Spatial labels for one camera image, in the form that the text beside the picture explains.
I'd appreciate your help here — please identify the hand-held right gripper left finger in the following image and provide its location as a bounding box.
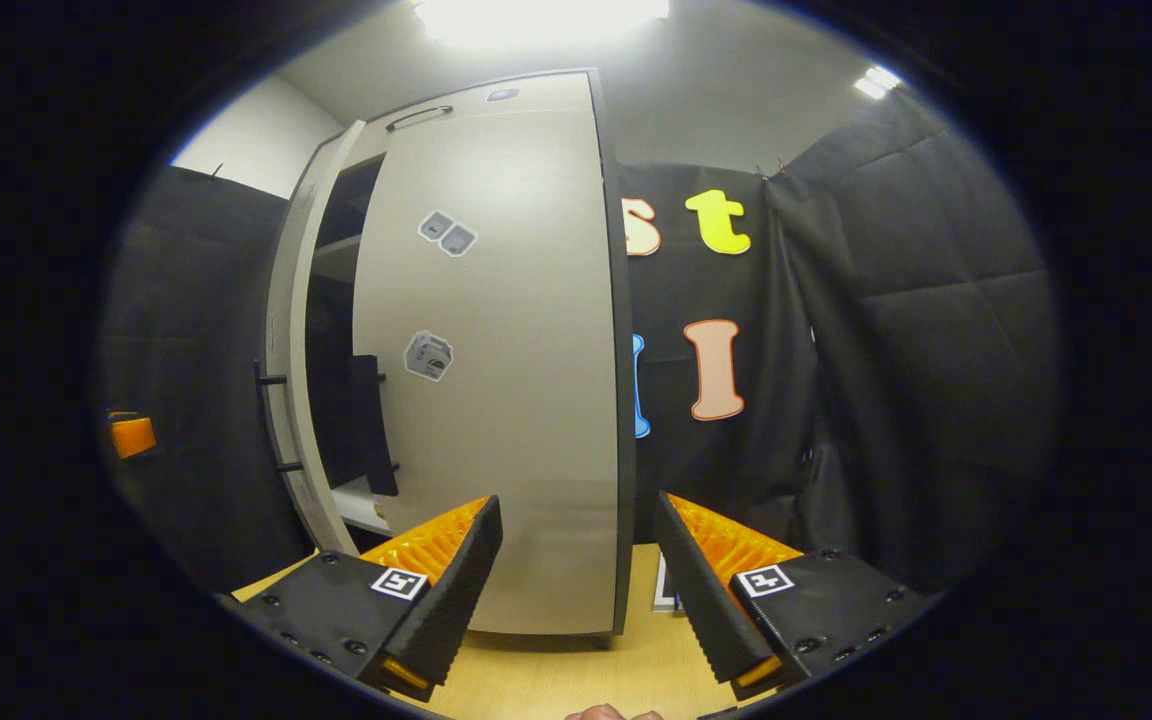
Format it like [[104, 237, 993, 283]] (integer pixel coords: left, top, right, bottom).
[[216, 494, 505, 704]]

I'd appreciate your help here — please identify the black backdrop cloth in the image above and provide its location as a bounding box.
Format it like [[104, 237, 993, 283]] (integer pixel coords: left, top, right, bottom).
[[620, 164, 818, 547]]

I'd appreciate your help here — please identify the black door handle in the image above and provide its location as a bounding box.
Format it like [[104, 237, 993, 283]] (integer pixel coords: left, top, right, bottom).
[[253, 359, 306, 474], [348, 353, 401, 499]]

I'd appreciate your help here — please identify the white cabinet drawer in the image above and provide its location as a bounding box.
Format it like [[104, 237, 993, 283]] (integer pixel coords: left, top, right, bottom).
[[370, 69, 600, 152]]

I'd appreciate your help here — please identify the metal drawer handle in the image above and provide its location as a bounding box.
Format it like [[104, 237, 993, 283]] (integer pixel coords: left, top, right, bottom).
[[383, 103, 456, 134]]

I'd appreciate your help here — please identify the white shoe cabinet door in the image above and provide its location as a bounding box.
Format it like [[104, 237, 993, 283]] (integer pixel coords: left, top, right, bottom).
[[263, 119, 388, 557], [350, 107, 628, 637]]

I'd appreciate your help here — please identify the white cabinet shelf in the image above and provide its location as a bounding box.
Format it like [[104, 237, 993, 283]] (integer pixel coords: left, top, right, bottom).
[[330, 474, 393, 537]]

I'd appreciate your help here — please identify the white shoe cabinet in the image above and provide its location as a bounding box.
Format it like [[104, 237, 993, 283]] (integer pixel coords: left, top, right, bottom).
[[301, 68, 638, 638]]

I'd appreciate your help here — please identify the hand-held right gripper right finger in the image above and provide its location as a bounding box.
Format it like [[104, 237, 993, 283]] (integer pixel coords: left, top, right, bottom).
[[652, 491, 939, 704]]

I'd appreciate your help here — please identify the small ceiling light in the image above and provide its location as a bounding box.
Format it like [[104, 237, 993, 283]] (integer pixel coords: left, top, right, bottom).
[[853, 64, 903, 102]]

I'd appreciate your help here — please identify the large ceiling light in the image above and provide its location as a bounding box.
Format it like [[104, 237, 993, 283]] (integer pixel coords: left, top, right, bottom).
[[415, 0, 673, 52]]

